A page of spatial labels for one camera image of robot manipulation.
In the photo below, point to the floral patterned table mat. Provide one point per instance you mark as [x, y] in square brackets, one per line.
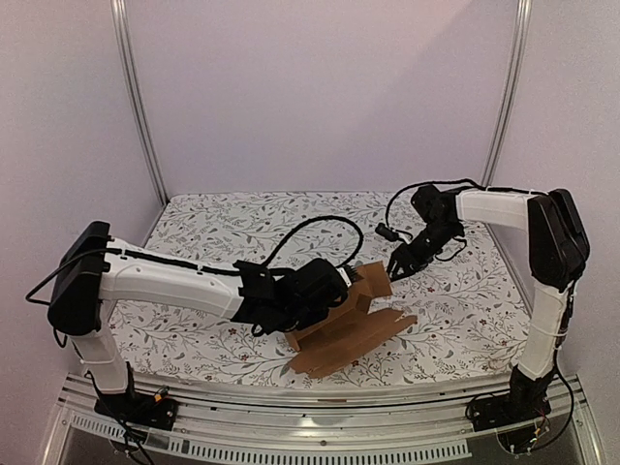
[472, 321]

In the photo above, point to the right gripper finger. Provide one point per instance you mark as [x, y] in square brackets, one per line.
[395, 266]
[410, 270]

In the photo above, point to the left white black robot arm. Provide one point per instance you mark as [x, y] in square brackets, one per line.
[99, 268]

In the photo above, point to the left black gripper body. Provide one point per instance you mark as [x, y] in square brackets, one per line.
[296, 322]

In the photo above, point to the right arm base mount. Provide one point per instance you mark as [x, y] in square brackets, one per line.
[513, 412]

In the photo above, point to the aluminium frame post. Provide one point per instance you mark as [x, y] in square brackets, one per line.
[516, 56]
[121, 26]

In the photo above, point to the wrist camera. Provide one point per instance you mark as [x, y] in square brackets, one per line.
[349, 274]
[387, 233]

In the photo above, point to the left aluminium frame post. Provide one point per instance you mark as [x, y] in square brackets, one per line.
[121, 26]

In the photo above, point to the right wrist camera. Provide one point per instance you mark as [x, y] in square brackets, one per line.
[387, 233]

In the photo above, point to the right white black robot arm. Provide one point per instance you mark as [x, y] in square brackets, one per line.
[558, 249]

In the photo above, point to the right aluminium frame post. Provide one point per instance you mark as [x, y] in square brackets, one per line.
[516, 56]

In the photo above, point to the aluminium front rail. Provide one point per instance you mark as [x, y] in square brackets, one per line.
[409, 424]

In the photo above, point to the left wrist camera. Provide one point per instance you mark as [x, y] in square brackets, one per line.
[349, 274]

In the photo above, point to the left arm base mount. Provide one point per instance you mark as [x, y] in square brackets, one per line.
[156, 410]

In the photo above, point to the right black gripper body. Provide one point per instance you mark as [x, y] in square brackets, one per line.
[407, 257]

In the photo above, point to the brown cardboard box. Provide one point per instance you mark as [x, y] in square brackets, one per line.
[351, 330]

